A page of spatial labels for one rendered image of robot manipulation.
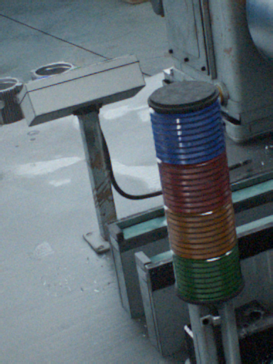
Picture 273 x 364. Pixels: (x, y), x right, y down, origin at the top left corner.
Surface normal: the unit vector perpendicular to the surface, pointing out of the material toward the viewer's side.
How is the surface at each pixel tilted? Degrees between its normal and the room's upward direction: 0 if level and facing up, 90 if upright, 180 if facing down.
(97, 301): 0
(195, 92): 0
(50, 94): 60
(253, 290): 90
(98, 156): 90
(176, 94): 0
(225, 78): 90
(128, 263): 90
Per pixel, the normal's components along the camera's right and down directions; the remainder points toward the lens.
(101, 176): 0.38, 0.34
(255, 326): -0.15, -0.90
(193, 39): -0.91, 0.29
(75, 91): 0.26, -0.15
